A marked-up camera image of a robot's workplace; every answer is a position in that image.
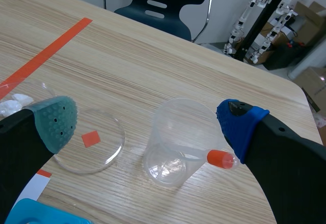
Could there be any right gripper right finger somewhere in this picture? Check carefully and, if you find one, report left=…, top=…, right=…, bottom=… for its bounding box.
left=215, top=98, right=326, bottom=224

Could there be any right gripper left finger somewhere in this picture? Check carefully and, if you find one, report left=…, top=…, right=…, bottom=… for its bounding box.
left=0, top=95, right=78, bottom=224

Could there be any dropper with red bulb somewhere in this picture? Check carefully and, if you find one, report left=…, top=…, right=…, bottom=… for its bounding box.
left=152, top=142, right=240, bottom=182

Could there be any clear plastic beaker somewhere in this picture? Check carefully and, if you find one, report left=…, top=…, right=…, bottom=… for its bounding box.
left=142, top=97, right=241, bottom=187

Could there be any white sheet of paper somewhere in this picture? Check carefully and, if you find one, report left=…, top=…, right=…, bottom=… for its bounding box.
left=14, top=172, right=52, bottom=209

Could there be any white lump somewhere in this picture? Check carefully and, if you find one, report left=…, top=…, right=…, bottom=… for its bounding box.
left=0, top=93, right=34, bottom=118

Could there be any turquoise rack with round holes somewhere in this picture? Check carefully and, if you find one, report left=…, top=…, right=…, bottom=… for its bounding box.
left=3, top=198, right=93, bottom=224

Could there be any empty clear glass dish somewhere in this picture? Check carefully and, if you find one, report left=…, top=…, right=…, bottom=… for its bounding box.
left=51, top=107, right=126, bottom=175

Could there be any dark box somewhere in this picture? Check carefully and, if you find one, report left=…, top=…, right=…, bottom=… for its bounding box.
left=262, top=42, right=308, bottom=71

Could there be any open brown cardboard box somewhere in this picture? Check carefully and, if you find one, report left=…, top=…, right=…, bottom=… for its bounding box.
left=292, top=1, right=326, bottom=47

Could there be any black metal pole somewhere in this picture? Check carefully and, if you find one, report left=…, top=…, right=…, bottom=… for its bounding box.
left=234, top=0, right=297, bottom=62

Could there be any dark blue chair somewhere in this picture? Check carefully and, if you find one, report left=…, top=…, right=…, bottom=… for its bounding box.
left=103, top=0, right=213, bottom=43

